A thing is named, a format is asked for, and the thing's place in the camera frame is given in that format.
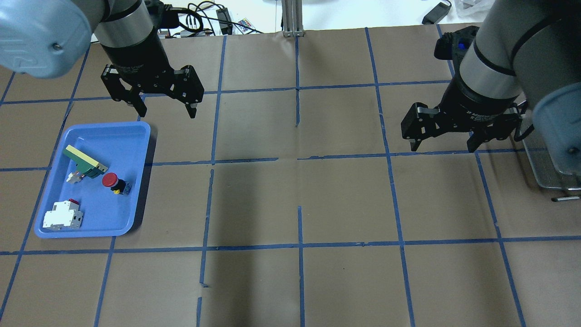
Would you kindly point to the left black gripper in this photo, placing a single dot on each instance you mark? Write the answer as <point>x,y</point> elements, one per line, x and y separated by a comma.
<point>135,58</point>

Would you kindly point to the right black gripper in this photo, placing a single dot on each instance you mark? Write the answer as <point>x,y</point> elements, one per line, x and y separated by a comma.
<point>477,102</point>

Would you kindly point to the red emergency stop button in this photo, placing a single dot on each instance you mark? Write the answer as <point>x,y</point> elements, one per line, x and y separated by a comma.
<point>115,184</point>

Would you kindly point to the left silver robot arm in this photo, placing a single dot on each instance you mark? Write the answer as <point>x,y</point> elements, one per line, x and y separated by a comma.
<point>44,39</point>

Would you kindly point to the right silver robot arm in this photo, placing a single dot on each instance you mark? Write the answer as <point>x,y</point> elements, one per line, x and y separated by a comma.
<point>523,47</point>

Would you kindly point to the blue plastic tray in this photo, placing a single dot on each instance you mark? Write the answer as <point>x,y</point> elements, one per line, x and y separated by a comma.
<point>124,148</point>

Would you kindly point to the green yellow terminal block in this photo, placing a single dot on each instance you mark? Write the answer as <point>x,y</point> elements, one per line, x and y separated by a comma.
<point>86,166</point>

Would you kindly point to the black power adapter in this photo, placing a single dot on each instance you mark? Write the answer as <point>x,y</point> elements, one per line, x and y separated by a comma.
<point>437,13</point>

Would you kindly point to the white circuit breaker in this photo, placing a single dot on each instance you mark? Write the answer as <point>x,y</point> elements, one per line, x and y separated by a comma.
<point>63,214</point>

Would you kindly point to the metal wire mesh shelf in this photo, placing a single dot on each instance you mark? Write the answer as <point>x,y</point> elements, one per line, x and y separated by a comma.
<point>546,175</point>

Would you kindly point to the aluminium profile post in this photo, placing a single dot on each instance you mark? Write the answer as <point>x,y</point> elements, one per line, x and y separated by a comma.
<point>292,18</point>

